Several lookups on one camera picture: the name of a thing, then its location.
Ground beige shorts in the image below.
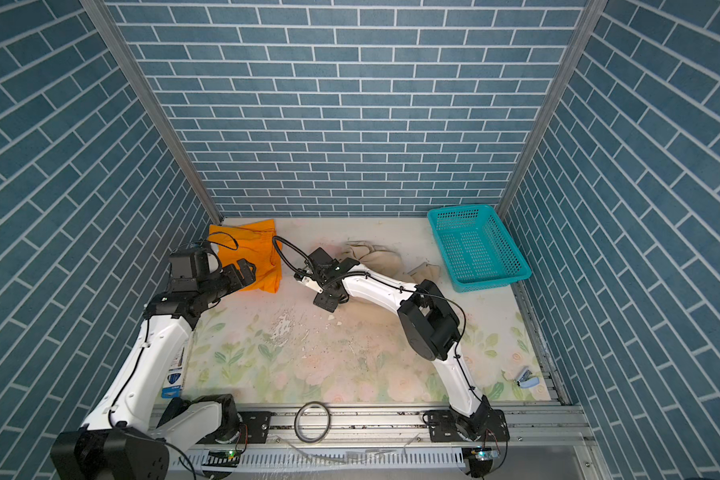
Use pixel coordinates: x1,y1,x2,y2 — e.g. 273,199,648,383
338,240,441,284

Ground orange shorts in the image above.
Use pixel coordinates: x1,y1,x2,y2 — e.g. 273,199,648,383
208,220,282,294

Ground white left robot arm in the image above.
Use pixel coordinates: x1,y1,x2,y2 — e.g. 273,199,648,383
50,253,256,479

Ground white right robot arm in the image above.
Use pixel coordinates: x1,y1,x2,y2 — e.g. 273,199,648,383
294,259,490,421

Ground small white blue box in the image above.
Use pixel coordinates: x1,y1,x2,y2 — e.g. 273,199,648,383
161,345,187,399

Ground teal plastic basket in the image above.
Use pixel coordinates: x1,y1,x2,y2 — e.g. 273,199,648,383
427,205,532,293

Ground small blue white clip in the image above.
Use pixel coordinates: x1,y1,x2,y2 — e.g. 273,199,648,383
515,368,540,389

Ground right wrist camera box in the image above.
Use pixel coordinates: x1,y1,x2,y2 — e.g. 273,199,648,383
294,247,339,291

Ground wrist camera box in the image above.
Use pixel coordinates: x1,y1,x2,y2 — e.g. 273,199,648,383
168,244,218,292
294,247,339,291

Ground black right arm cable loop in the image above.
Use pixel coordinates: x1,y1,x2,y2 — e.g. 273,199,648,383
271,235,307,277

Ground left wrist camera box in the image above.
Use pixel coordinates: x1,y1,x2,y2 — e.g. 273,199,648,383
168,244,218,292

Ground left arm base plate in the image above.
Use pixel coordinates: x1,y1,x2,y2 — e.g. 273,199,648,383
231,411,273,447

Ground coiled black cable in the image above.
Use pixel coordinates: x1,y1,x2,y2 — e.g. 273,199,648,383
293,401,332,445

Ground aluminium front rail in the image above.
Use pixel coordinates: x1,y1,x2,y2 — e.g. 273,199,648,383
149,400,611,479

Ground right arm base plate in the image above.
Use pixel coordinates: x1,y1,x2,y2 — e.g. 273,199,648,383
422,409,510,443

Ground left aluminium corner post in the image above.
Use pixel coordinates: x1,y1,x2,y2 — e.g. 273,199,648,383
80,0,223,225

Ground aluminium corner post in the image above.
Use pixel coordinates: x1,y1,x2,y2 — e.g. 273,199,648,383
80,0,223,225
496,0,607,220

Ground right aluminium corner post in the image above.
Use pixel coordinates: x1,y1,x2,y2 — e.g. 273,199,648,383
496,0,607,220

